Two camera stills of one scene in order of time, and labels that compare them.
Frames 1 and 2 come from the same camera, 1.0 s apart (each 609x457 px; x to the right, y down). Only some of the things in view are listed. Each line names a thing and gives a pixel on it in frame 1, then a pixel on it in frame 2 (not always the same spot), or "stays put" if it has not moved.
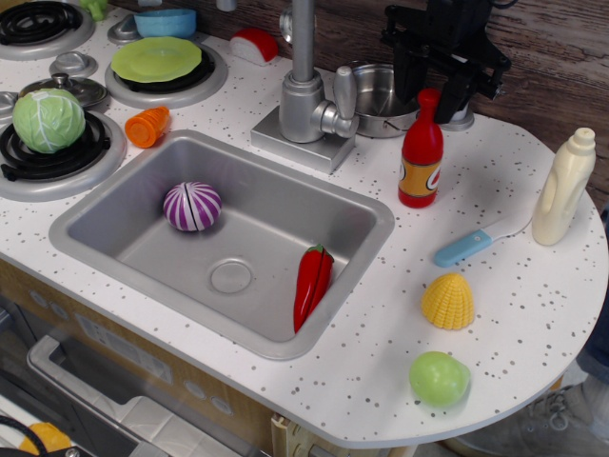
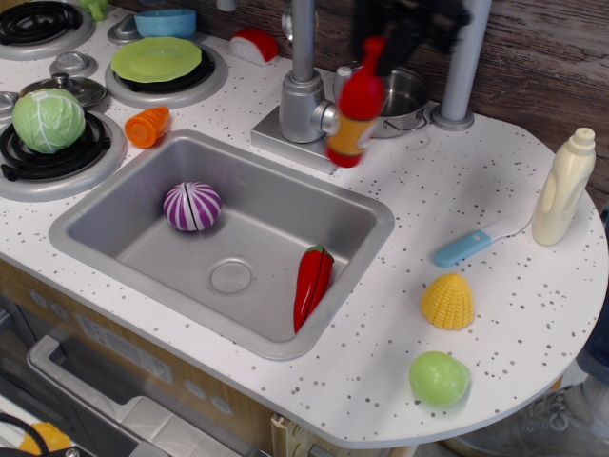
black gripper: (451, 35) → (406, 21)
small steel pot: (379, 112) stays put
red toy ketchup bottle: (422, 158) → (362, 103)
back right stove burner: (201, 83) stays put
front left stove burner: (30, 176) stays put
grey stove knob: (74, 64) stays put
